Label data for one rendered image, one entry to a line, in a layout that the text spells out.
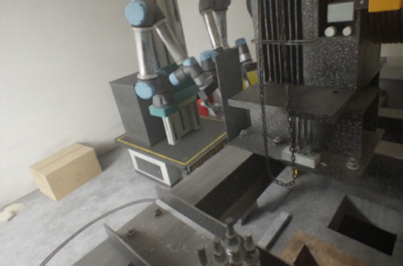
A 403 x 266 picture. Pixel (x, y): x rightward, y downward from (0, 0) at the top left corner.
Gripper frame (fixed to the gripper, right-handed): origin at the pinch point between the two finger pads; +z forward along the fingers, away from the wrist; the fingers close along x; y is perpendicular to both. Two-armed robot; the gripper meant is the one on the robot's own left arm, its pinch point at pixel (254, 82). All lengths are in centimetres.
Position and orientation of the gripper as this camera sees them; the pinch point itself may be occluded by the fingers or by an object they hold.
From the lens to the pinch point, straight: 179.7
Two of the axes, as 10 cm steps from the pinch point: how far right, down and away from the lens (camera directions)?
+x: 7.3, -2.5, 6.3
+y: 5.9, -2.2, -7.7
